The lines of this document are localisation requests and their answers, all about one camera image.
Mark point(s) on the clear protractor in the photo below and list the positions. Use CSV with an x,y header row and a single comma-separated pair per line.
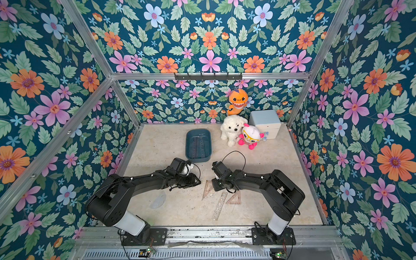
x,y
159,201

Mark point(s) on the light blue small cabinet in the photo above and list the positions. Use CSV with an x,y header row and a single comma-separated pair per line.
x,y
267,122

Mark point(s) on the pink white doll plush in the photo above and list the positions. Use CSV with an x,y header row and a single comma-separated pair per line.
x,y
250,136

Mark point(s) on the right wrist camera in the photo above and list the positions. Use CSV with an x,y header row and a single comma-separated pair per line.
x,y
220,170

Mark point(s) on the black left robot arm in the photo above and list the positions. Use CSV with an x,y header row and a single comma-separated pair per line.
x,y
110,202

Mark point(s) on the white dog plush toy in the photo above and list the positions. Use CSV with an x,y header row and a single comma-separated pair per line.
x,y
231,128

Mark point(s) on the black hook rail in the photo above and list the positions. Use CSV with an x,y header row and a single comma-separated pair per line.
x,y
208,76

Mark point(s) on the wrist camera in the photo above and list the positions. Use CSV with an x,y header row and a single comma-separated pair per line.
x,y
180,167
220,170

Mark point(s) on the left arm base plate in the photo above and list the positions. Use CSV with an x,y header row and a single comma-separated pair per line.
x,y
148,237

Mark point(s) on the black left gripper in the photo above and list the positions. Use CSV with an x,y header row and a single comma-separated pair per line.
x,y
192,181

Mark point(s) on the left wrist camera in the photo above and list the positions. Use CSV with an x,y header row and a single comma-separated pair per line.
x,y
180,167

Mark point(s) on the orange dinosaur plush toy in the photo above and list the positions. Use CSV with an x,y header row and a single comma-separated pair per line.
x,y
238,100

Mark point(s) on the clear short ruler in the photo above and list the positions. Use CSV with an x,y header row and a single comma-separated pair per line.
x,y
219,206

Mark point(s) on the teal plastic storage box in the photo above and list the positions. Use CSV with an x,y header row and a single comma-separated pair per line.
x,y
203,133

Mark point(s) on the pink set square triangle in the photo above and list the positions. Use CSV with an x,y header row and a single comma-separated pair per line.
x,y
207,189

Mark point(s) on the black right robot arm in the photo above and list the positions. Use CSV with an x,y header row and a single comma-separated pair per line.
x,y
281,193

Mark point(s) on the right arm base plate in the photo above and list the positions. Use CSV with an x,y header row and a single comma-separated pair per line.
x,y
264,236

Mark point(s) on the small pink triangle ruler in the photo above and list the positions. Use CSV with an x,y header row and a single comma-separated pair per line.
x,y
235,199

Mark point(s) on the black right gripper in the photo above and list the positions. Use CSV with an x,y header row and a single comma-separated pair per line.
x,y
221,181

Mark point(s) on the clear stencil ruler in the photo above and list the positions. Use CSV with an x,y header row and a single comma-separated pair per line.
x,y
203,147

